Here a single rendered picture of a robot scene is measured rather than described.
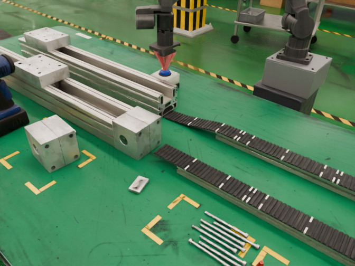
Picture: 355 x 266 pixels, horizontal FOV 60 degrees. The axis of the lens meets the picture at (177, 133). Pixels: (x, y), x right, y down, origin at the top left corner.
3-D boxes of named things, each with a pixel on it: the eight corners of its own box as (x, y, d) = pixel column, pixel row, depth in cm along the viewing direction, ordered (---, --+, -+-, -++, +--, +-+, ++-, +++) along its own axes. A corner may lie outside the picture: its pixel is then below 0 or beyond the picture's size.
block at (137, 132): (166, 139, 92) (166, 112, 87) (138, 161, 84) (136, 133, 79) (144, 128, 97) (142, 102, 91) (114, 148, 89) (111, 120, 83)
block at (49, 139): (88, 154, 86) (83, 126, 81) (49, 173, 80) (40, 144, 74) (70, 138, 92) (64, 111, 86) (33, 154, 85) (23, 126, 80)
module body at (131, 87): (177, 107, 107) (177, 85, 102) (158, 119, 101) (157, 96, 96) (43, 50, 146) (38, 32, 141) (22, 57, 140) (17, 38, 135)
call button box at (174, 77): (179, 87, 119) (179, 72, 115) (163, 97, 113) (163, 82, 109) (163, 81, 123) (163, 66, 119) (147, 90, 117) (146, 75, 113)
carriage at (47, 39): (72, 50, 132) (69, 35, 128) (49, 58, 125) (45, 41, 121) (49, 41, 140) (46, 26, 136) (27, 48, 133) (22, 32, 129)
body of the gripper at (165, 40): (148, 50, 108) (148, 29, 103) (167, 43, 114) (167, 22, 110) (162, 55, 104) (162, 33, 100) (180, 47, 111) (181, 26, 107)
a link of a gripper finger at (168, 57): (153, 69, 114) (153, 44, 109) (166, 63, 119) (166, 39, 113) (168, 75, 111) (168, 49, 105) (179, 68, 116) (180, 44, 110)
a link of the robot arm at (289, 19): (309, 44, 112) (302, 39, 116) (317, 14, 106) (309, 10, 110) (285, 44, 110) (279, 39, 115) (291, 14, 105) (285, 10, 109)
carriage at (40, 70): (72, 83, 108) (68, 65, 104) (43, 95, 100) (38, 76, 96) (45, 70, 115) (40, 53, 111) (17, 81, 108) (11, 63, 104)
